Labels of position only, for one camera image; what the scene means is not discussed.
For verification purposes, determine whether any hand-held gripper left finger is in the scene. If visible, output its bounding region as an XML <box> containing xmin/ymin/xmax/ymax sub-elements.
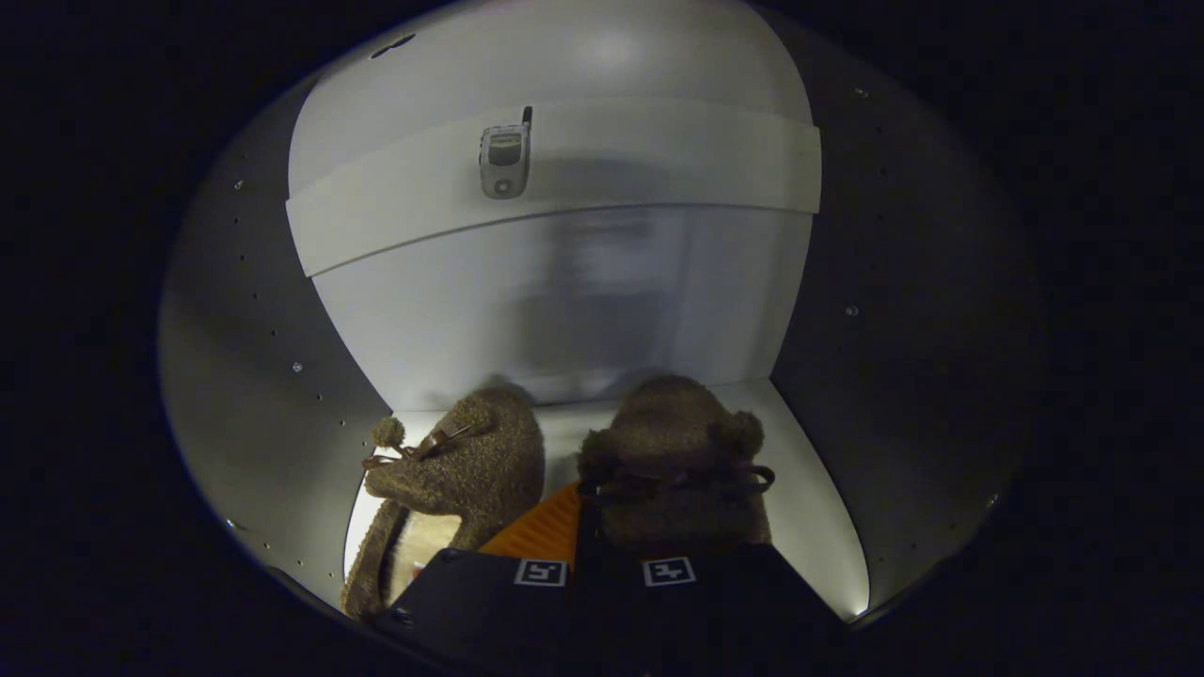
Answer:
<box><xmin>376</xmin><ymin>481</ymin><xmax>608</xmax><ymax>673</ymax></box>

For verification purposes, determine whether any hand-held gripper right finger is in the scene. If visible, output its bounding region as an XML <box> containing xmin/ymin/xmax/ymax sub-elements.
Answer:
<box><xmin>602</xmin><ymin>543</ymin><xmax>848</xmax><ymax>673</ymax></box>

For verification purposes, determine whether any brown fluffy shoe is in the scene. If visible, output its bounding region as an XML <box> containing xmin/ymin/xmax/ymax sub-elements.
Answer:
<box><xmin>341</xmin><ymin>386</ymin><xmax>547</xmax><ymax>623</ymax></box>
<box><xmin>576</xmin><ymin>374</ymin><xmax>777</xmax><ymax>558</ymax></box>

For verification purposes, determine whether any dark grey shoe cabinet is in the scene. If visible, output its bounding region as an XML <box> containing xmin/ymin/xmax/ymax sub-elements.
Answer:
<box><xmin>158</xmin><ymin>0</ymin><xmax>1045</xmax><ymax>626</ymax></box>

